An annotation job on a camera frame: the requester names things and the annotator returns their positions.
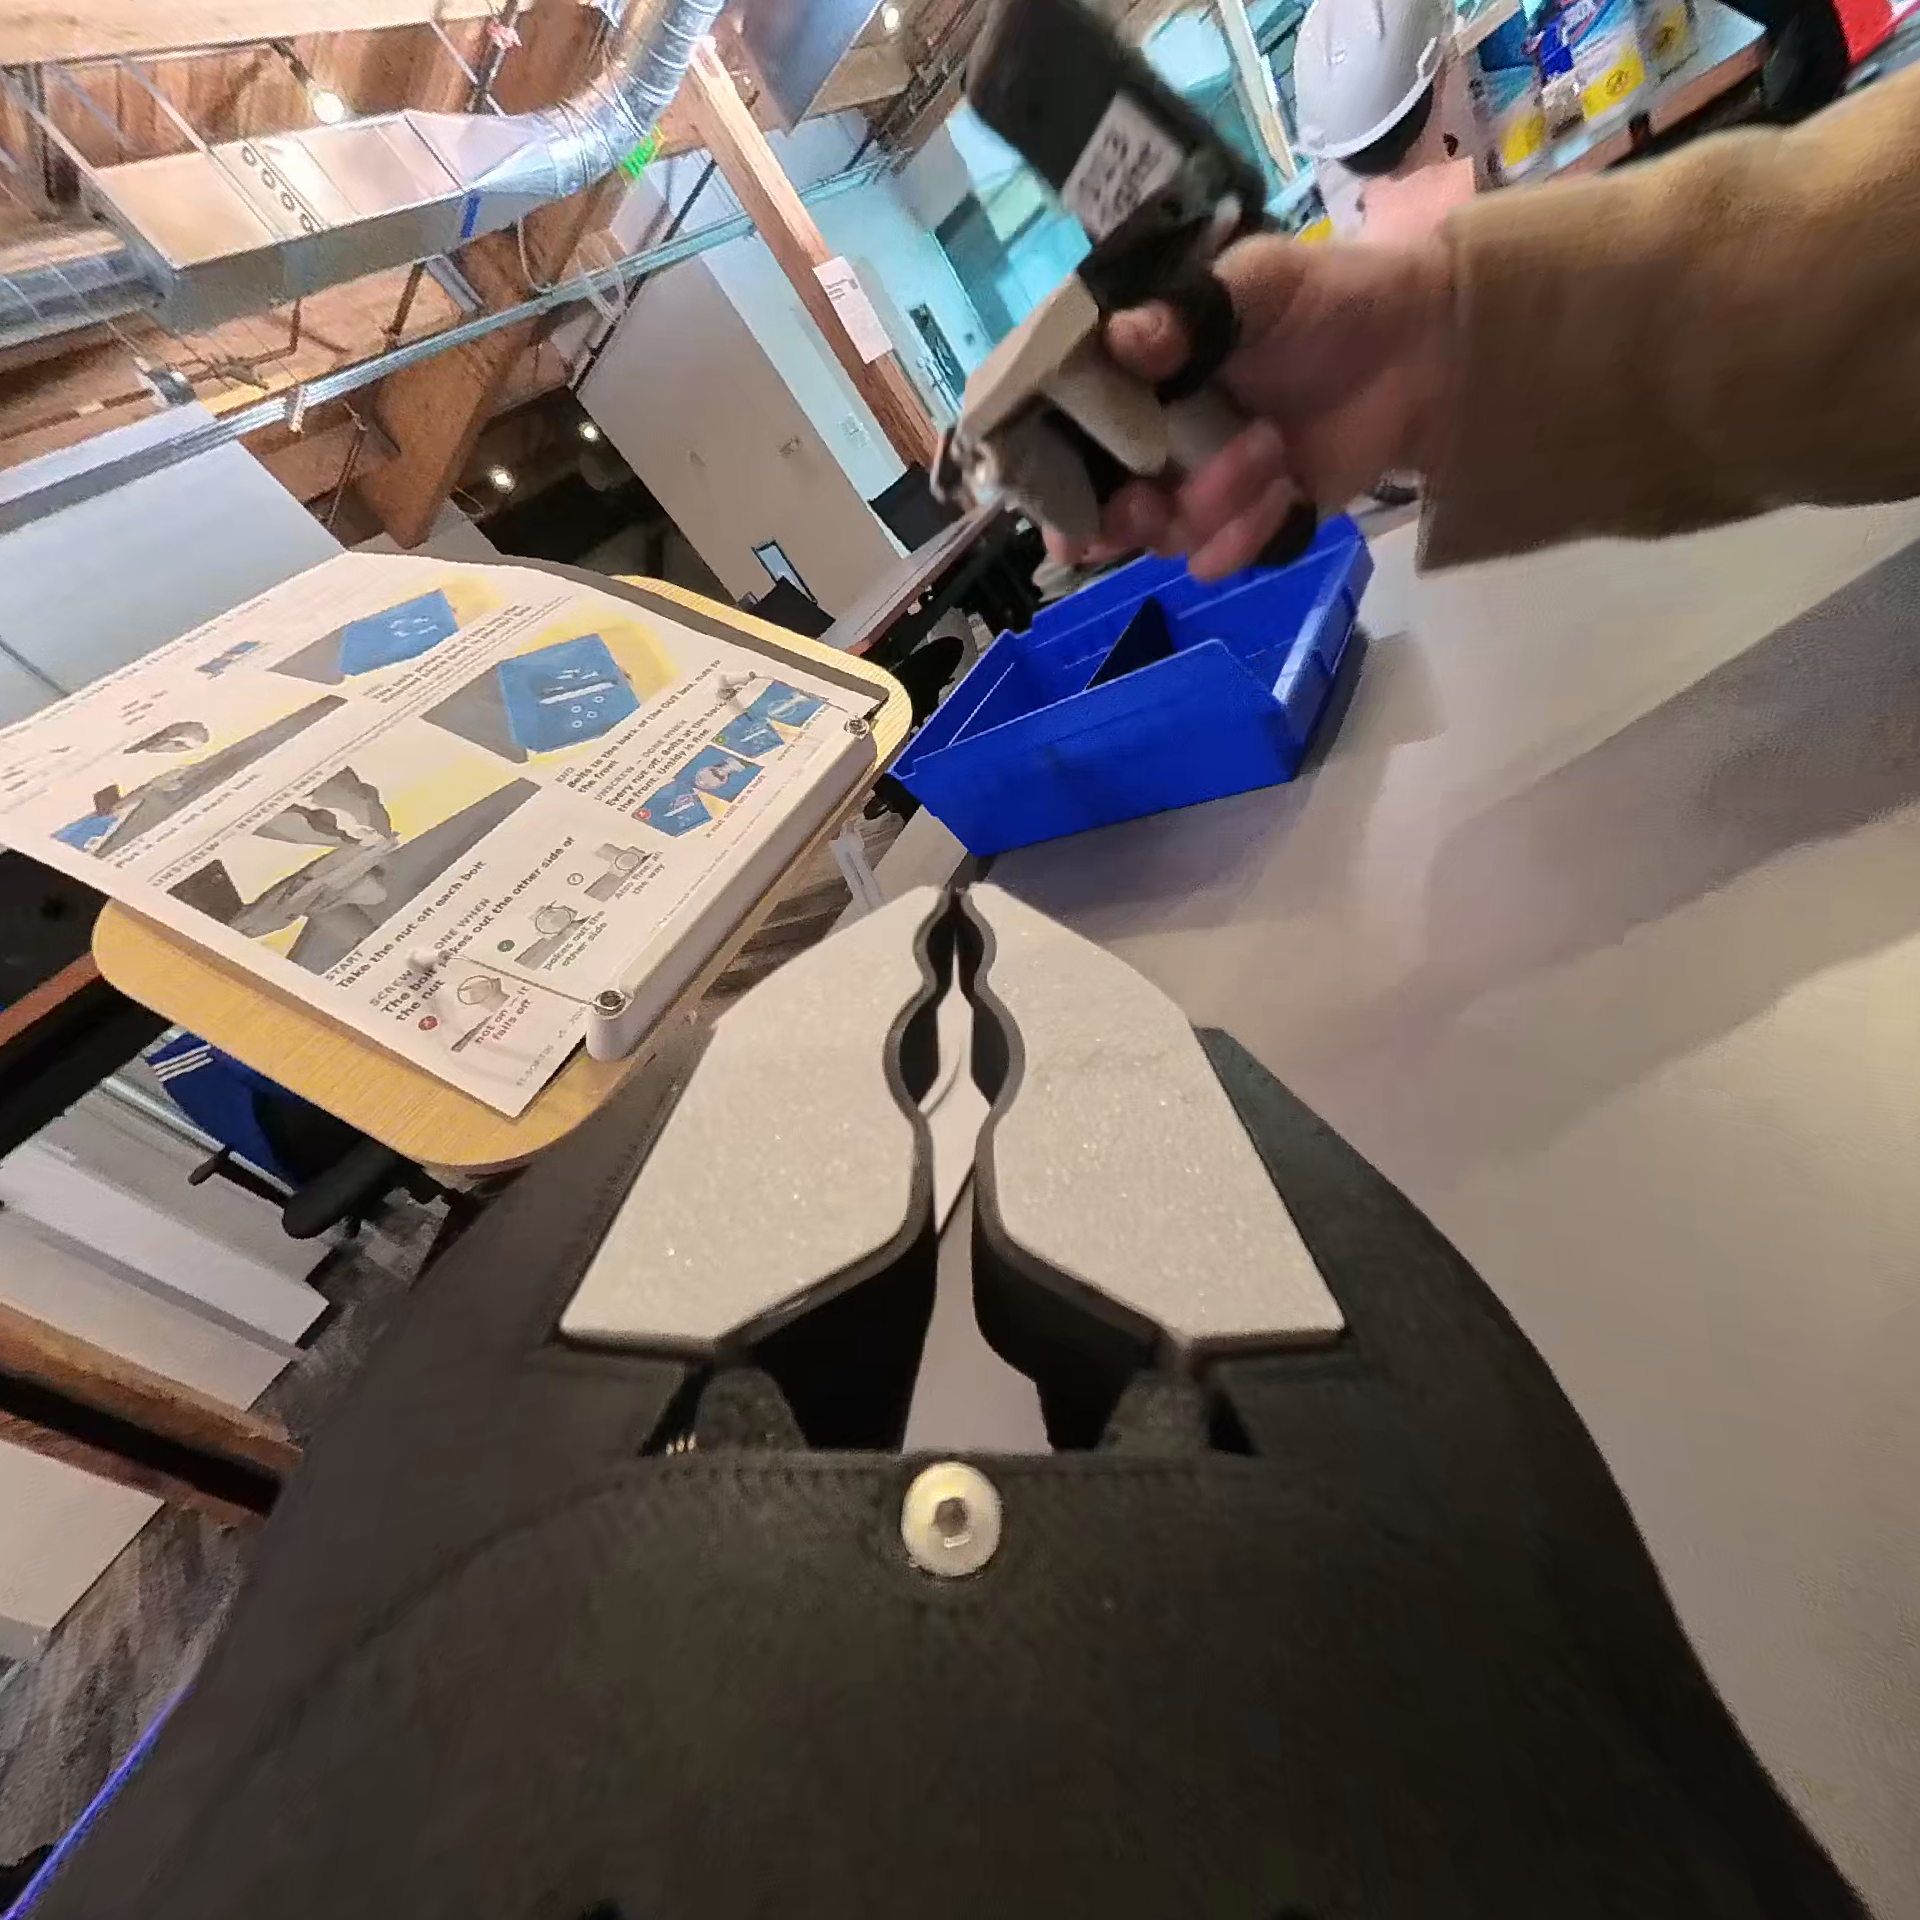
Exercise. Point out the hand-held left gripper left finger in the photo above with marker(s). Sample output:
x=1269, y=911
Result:
x=750, y=1184

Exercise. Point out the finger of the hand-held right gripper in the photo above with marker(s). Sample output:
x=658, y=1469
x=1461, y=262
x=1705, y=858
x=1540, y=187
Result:
x=1090, y=442
x=1037, y=368

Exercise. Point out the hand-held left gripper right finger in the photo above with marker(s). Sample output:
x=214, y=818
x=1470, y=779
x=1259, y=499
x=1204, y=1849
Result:
x=1155, y=1184

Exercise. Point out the blue plastic bin with divider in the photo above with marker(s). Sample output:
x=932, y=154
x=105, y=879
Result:
x=1079, y=763

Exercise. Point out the person's right forearm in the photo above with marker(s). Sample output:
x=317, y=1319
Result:
x=1651, y=330

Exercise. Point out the wood top office desk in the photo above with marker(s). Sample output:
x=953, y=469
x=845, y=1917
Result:
x=1681, y=113
x=916, y=578

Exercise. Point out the grey desk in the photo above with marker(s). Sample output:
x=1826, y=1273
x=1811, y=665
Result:
x=1577, y=1050

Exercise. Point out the person's right hand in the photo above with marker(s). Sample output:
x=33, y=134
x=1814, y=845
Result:
x=1335, y=376

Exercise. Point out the black office chair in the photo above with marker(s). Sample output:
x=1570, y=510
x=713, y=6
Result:
x=347, y=1184
x=916, y=504

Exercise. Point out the white paper notice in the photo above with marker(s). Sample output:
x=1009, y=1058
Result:
x=853, y=306

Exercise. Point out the black bin divider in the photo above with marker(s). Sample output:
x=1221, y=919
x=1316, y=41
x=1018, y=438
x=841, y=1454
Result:
x=1148, y=651

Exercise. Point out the white acrylic sheet holder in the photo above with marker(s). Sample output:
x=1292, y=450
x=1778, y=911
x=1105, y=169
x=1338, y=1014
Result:
x=735, y=885

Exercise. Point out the white hard hat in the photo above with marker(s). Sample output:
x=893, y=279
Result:
x=1365, y=75

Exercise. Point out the pink mannequin bust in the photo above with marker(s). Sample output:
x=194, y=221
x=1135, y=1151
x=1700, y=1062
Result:
x=1396, y=194

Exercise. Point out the white wipes canister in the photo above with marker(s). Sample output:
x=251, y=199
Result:
x=1606, y=66
x=1666, y=31
x=1517, y=105

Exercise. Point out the wooden instruction board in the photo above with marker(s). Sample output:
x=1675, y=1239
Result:
x=300, y=1050

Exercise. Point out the blue striped jacket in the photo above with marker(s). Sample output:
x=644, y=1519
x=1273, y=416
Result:
x=225, y=1096

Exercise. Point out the printed instruction sheet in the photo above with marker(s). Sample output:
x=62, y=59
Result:
x=377, y=751

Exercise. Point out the silver rectangular air duct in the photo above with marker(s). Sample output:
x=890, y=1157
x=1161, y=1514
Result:
x=300, y=210

